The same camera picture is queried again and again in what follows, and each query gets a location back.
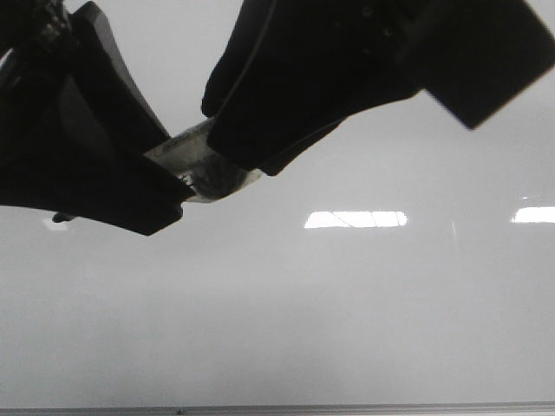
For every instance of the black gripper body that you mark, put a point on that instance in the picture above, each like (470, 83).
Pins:
(45, 24)

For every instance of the white glossy whiteboard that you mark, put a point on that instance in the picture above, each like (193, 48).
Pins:
(401, 259)

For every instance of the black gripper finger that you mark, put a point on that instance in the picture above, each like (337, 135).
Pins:
(292, 71)
(43, 94)

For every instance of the white marker with black cap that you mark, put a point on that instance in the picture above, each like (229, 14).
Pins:
(195, 151)

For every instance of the grey aluminium whiteboard frame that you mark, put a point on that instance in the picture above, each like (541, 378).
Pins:
(514, 408)

